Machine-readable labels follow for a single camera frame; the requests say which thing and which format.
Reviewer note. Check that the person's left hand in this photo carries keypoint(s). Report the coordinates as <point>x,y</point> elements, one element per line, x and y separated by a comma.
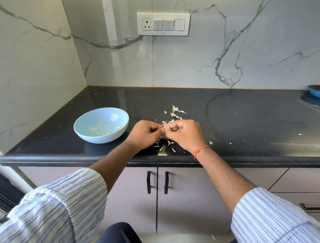
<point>141,135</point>

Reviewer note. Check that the person's right hand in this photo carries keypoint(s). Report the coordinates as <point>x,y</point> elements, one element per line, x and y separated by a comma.
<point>188,135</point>

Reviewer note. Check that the person's left thumb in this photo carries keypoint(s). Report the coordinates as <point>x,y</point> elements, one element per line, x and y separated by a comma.
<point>158,131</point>

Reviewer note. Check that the person's right thumb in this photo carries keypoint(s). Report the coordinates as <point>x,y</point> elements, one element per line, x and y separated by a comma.
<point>172,135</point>

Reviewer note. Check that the person's left forearm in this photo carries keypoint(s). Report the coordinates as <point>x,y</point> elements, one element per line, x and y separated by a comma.
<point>115,165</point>

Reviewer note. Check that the person's right forearm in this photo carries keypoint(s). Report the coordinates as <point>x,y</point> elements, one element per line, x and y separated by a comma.
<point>222,177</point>

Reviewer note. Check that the scattered garlic peel scraps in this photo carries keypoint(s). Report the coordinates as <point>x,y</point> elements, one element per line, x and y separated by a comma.
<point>175,115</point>

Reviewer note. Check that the light blue bowl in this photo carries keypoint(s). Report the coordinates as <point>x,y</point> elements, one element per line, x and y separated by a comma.
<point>100,120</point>

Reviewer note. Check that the beige ribbed cabinet door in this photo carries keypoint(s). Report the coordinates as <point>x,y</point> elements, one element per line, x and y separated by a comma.
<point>132,200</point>
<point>190,197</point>

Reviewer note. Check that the dark trouser leg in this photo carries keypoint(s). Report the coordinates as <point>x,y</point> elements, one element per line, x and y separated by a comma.
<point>120,234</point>

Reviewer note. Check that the striped left shirt sleeve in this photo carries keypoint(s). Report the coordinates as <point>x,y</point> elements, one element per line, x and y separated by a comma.
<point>57,207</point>

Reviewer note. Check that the striped shirt sleeve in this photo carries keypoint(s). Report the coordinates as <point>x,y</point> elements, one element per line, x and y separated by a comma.
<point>57,207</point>
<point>272,220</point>

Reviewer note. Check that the striped right shirt sleeve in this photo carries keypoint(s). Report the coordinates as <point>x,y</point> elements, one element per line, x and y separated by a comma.
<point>272,220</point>

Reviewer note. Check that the beige drawer front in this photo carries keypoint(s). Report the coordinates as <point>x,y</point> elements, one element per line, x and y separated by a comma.
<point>297,180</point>

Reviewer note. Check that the blue pan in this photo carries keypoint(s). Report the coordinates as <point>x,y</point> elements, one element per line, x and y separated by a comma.
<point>315,90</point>

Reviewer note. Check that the white wall switch panel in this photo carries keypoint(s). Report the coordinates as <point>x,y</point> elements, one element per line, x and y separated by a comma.
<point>163,24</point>

